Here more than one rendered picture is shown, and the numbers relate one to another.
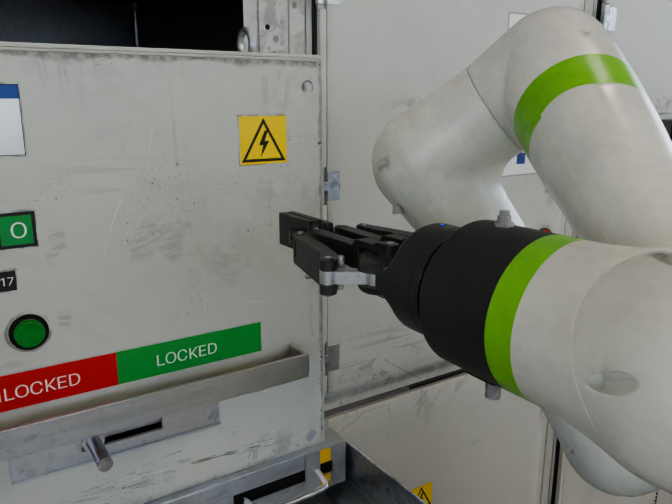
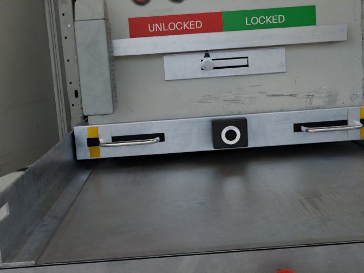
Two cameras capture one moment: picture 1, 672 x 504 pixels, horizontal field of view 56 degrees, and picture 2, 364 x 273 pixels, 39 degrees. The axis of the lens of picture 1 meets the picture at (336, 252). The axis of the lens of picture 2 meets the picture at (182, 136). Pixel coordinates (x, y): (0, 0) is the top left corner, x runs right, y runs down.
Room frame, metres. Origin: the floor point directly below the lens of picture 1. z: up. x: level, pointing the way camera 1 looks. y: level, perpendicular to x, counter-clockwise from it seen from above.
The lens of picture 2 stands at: (-0.22, -0.20, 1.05)
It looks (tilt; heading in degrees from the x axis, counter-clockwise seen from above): 10 degrees down; 33
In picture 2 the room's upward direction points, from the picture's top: 4 degrees counter-clockwise
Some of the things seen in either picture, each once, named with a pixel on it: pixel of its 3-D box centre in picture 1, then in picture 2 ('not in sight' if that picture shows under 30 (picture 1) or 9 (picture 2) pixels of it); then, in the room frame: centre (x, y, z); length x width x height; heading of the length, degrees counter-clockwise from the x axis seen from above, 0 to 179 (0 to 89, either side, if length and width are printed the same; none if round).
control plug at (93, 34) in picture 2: not in sight; (96, 57); (0.41, 0.36, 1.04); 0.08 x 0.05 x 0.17; 33
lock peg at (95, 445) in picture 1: (97, 442); (208, 59); (0.55, 0.23, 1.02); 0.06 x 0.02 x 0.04; 33
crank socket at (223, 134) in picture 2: not in sight; (229, 133); (0.56, 0.21, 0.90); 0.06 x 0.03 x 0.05; 123
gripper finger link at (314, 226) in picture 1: (349, 256); not in sight; (0.47, -0.01, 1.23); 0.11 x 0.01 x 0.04; 35
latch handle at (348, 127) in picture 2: (287, 489); (331, 126); (0.66, 0.06, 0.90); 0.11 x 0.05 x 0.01; 123
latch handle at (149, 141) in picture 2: not in sight; (129, 141); (0.47, 0.35, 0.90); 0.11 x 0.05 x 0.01; 123
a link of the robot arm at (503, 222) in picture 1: (501, 308); not in sight; (0.36, -0.10, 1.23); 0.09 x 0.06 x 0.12; 123
